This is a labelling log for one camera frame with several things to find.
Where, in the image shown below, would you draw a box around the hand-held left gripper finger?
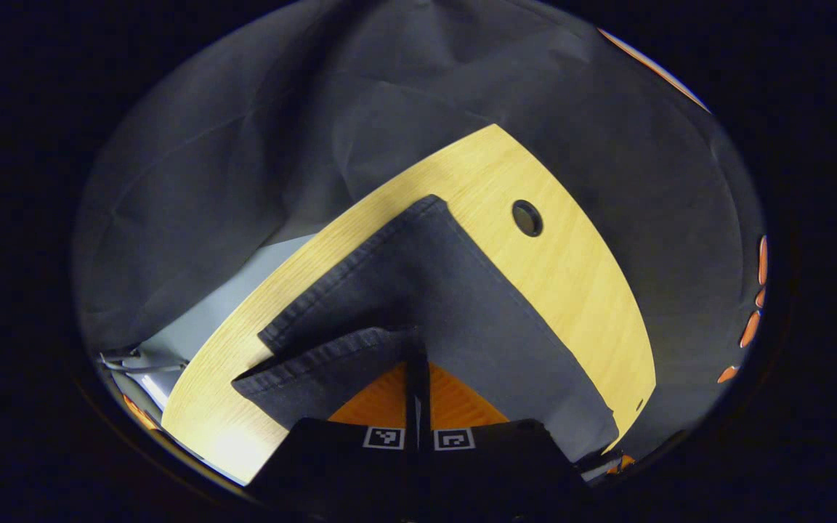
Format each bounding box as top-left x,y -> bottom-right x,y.
421,360 -> 595,519
246,354 -> 420,518

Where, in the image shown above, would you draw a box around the black jeans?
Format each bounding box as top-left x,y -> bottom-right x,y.
232,194 -> 620,466

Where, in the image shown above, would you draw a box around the black backdrop cloth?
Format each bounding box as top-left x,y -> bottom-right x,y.
72,0 -> 768,466

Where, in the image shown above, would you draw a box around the grey cable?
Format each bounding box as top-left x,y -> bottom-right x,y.
99,347 -> 188,376

